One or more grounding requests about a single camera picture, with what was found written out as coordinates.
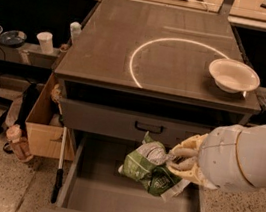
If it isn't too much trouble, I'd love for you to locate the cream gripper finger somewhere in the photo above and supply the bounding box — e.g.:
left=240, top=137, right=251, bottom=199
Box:
left=171, top=147, right=198, bottom=158
left=167, top=157, right=197, bottom=171

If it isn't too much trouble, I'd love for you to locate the green jalapeno chip bag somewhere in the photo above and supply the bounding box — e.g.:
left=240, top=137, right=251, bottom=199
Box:
left=118, top=132, right=190, bottom=201

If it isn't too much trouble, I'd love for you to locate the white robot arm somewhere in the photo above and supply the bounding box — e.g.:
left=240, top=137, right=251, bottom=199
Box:
left=167, top=124, right=266, bottom=193

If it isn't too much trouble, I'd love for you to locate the grey drawer cabinet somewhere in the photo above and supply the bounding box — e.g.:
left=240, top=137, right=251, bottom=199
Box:
left=40, top=0, right=266, bottom=181

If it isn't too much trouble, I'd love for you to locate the open grey middle drawer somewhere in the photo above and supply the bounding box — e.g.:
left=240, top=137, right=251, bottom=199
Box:
left=40, top=134, right=205, bottom=212

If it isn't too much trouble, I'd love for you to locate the closed grey top drawer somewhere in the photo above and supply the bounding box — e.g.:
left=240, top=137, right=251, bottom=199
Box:
left=60, top=98, right=211, bottom=147

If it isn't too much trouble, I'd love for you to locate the white bowl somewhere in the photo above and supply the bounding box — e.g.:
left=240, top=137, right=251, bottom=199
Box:
left=208, top=58, right=261, bottom=94

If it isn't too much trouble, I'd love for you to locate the white pole black grip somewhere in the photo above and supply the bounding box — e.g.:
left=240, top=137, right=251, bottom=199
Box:
left=50, top=127, right=67, bottom=203

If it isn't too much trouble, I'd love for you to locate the cardboard box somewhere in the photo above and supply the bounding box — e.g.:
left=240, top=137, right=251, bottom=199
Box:
left=25, top=74, right=64, bottom=159

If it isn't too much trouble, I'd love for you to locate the white bottle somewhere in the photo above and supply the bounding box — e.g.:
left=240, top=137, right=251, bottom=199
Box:
left=70, top=21, right=82, bottom=42

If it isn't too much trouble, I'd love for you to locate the brown plastic bottle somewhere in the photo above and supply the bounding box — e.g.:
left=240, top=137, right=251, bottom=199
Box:
left=6, top=124, right=33, bottom=163

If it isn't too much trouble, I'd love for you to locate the white paper cup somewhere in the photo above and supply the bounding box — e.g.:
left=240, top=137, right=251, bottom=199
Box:
left=36, top=31, right=54, bottom=54

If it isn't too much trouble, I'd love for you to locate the dark blue plate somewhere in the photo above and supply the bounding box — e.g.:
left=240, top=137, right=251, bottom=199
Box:
left=0, top=30, right=27, bottom=48

